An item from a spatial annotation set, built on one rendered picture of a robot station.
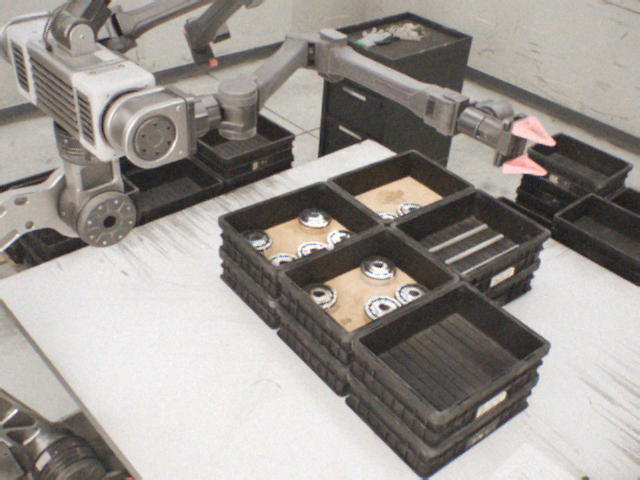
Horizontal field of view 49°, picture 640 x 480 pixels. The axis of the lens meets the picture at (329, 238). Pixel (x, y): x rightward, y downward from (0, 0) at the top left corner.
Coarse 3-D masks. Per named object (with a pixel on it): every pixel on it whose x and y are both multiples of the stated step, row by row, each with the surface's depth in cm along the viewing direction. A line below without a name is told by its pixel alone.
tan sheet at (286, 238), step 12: (276, 228) 216; (288, 228) 216; (336, 228) 218; (276, 240) 211; (288, 240) 211; (300, 240) 212; (312, 240) 212; (324, 240) 213; (276, 252) 206; (288, 252) 206
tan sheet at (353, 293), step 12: (348, 276) 199; (396, 276) 201; (408, 276) 202; (336, 288) 195; (348, 288) 195; (360, 288) 195; (372, 288) 196; (384, 288) 196; (396, 288) 197; (348, 300) 191; (360, 300) 191; (336, 312) 187; (348, 312) 187; (360, 312) 187; (348, 324) 183; (360, 324) 183
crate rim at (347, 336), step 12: (384, 228) 203; (360, 240) 197; (408, 240) 199; (324, 252) 191; (420, 252) 195; (300, 264) 186; (456, 276) 187; (288, 288) 180; (444, 288) 182; (300, 300) 177; (312, 300) 174; (420, 300) 178; (312, 312) 174; (324, 312) 171; (396, 312) 173; (336, 324) 168; (372, 324) 169; (348, 336) 165
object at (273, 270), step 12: (288, 192) 215; (336, 192) 217; (252, 204) 208; (264, 204) 209; (228, 216) 202; (372, 216) 207; (228, 228) 197; (372, 228) 202; (240, 240) 193; (348, 240) 197; (252, 252) 190; (312, 252) 191; (264, 264) 186; (288, 264) 186; (276, 276) 185
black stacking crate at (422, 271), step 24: (384, 240) 205; (312, 264) 189; (336, 264) 196; (360, 264) 203; (408, 264) 200; (432, 264) 192; (432, 288) 195; (288, 312) 186; (312, 336) 179; (336, 336) 171; (336, 360) 173
